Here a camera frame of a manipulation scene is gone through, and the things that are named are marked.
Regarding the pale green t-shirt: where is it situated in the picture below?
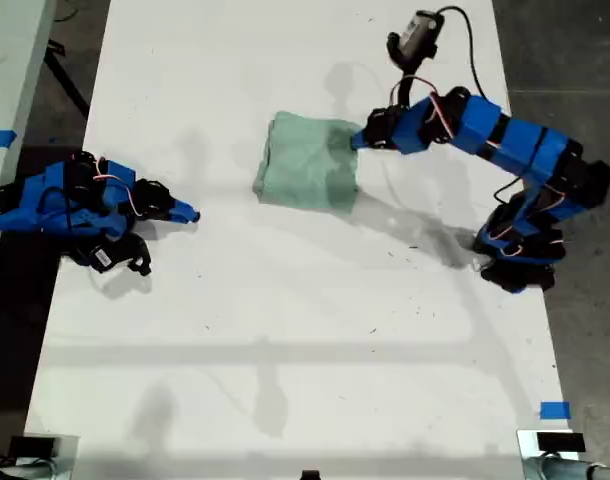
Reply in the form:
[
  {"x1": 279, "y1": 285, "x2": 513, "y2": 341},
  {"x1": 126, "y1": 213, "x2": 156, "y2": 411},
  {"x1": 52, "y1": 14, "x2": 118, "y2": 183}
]
[{"x1": 251, "y1": 110, "x2": 364, "y2": 216}]

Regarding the black stand leg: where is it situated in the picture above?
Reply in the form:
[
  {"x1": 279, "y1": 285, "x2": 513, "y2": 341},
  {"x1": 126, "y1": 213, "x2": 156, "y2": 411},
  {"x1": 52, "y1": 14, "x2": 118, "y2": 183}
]
[{"x1": 43, "y1": 42, "x2": 92, "y2": 120}]

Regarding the pale grey side table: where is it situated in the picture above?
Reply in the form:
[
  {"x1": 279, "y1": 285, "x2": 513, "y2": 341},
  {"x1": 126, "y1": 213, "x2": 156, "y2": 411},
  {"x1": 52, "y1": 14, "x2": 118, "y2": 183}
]
[{"x1": 0, "y1": 0, "x2": 59, "y2": 296}]

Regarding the grey metal tube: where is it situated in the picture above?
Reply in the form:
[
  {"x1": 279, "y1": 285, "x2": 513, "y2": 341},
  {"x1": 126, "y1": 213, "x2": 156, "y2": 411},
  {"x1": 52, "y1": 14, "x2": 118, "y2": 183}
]
[
  {"x1": 0, "y1": 459, "x2": 61, "y2": 480},
  {"x1": 522, "y1": 455, "x2": 610, "y2": 480}
]

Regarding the short black camera stalk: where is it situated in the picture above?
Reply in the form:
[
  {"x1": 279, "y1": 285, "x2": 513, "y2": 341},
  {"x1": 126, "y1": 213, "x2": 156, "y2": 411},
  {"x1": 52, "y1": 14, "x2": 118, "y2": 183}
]
[{"x1": 390, "y1": 62, "x2": 419, "y2": 109}]

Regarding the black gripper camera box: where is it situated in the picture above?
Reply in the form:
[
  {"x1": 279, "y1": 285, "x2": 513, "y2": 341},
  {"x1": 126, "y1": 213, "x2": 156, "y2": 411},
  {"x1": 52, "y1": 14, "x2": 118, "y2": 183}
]
[
  {"x1": 387, "y1": 9, "x2": 445, "y2": 69},
  {"x1": 87, "y1": 234, "x2": 152, "y2": 277}
]

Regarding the black camera cable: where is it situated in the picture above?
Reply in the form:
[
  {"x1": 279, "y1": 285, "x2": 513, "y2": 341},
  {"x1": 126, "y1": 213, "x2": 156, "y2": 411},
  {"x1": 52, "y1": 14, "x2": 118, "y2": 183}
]
[{"x1": 434, "y1": 4, "x2": 491, "y2": 101}]

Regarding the silver metal bracket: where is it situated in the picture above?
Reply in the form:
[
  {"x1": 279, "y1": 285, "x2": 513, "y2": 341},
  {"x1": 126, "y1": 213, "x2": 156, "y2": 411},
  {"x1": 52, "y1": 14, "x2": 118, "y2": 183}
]
[
  {"x1": 22, "y1": 434, "x2": 80, "y2": 480},
  {"x1": 516, "y1": 428, "x2": 594, "y2": 464}
]

